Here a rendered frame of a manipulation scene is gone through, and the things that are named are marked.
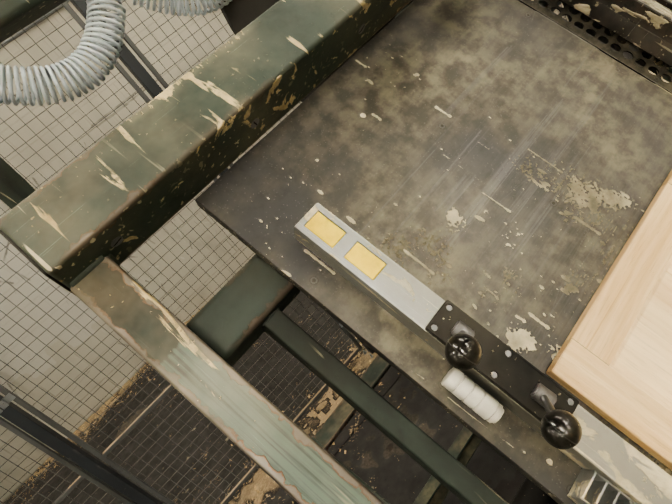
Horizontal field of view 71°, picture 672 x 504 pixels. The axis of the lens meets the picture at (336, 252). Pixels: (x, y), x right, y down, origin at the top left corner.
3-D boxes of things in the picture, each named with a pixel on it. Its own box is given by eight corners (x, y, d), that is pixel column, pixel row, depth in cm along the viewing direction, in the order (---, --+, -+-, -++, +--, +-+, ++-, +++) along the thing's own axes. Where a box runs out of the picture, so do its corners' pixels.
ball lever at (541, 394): (544, 414, 59) (568, 464, 46) (518, 394, 59) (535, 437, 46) (564, 391, 58) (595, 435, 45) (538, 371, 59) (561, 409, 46)
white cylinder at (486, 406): (437, 385, 62) (488, 426, 61) (444, 382, 59) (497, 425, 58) (450, 367, 63) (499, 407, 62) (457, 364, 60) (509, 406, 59)
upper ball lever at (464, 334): (464, 351, 61) (466, 382, 48) (440, 332, 62) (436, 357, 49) (483, 329, 60) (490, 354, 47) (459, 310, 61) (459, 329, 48)
